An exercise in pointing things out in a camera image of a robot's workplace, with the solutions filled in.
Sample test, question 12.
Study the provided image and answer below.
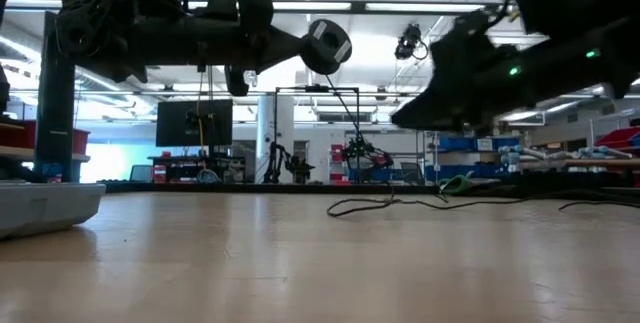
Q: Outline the black ceiling camera with cable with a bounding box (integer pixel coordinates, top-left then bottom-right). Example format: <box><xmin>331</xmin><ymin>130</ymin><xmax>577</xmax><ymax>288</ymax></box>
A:
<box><xmin>393</xmin><ymin>22</ymin><xmax>430</xmax><ymax>62</ymax></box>

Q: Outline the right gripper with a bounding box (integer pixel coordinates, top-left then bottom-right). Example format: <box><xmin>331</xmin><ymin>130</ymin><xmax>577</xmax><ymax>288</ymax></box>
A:
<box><xmin>391</xmin><ymin>47</ymin><xmax>539</xmax><ymax>132</ymax></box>

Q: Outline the black vertical frame post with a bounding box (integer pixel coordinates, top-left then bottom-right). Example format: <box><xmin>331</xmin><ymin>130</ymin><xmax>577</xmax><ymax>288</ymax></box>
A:
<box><xmin>42</xmin><ymin>10</ymin><xmax>77</xmax><ymax>184</ymax></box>

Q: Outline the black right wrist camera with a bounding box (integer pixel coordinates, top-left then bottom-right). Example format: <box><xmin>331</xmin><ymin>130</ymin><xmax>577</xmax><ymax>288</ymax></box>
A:
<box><xmin>432</xmin><ymin>11</ymin><xmax>505</xmax><ymax>62</ymax></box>

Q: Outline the cluttered dark desk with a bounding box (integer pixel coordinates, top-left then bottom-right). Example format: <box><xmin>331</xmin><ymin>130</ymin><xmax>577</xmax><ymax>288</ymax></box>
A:
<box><xmin>148</xmin><ymin>155</ymin><xmax>247</xmax><ymax>185</ymax></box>

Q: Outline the red white parts rack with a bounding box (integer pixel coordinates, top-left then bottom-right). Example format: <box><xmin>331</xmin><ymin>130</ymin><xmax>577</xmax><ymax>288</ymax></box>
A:
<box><xmin>328</xmin><ymin>143</ymin><xmax>351</xmax><ymax>186</ymax></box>

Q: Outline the black cord spool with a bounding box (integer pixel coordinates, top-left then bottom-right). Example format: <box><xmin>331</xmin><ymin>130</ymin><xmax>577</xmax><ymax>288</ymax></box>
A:
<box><xmin>298</xmin><ymin>18</ymin><xmax>354</xmax><ymax>77</ymax></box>

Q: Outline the black overhead light bar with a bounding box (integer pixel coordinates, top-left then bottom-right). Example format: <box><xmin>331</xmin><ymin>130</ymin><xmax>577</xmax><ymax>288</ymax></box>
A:
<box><xmin>4</xmin><ymin>0</ymin><xmax>504</xmax><ymax>15</ymax></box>

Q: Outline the blue bin shelving rack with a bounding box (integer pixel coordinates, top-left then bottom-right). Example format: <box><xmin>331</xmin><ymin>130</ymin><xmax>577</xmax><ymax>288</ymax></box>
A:
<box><xmin>424</xmin><ymin>130</ymin><xmax>524</xmax><ymax>184</ymax></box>

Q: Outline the red storage bin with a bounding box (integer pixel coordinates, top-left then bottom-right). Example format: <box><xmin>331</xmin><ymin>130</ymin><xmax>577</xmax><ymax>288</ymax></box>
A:
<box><xmin>0</xmin><ymin>118</ymin><xmax>91</xmax><ymax>157</ymax></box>
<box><xmin>594</xmin><ymin>126</ymin><xmax>640</xmax><ymax>150</ymax></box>

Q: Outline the wooden workbench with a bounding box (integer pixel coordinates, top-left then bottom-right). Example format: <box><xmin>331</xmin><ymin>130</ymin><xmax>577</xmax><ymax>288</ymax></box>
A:
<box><xmin>517</xmin><ymin>156</ymin><xmax>640</xmax><ymax>170</ymax></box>

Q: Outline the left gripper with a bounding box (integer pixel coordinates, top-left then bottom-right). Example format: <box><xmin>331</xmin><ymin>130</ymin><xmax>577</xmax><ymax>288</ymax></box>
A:
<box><xmin>199</xmin><ymin>0</ymin><xmax>311</xmax><ymax>97</ymax></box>

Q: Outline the grey tool case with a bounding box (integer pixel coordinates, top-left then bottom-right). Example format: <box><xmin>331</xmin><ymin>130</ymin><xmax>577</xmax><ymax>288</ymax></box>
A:
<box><xmin>0</xmin><ymin>181</ymin><xmax>107</xmax><ymax>242</ymax></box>

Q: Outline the white building pillar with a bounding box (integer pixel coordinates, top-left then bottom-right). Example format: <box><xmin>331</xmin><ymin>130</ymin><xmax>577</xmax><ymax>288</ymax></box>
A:
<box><xmin>255</xmin><ymin>70</ymin><xmax>297</xmax><ymax>185</ymax></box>

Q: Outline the black monitor screen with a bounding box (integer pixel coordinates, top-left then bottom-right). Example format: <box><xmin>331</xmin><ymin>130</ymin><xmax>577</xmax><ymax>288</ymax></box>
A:
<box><xmin>155</xmin><ymin>98</ymin><xmax>235</xmax><ymax>148</ymax></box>

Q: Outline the thin black cord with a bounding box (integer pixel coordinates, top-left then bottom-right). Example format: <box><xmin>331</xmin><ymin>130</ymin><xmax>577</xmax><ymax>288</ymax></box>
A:
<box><xmin>325</xmin><ymin>73</ymin><xmax>640</xmax><ymax>219</ymax></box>

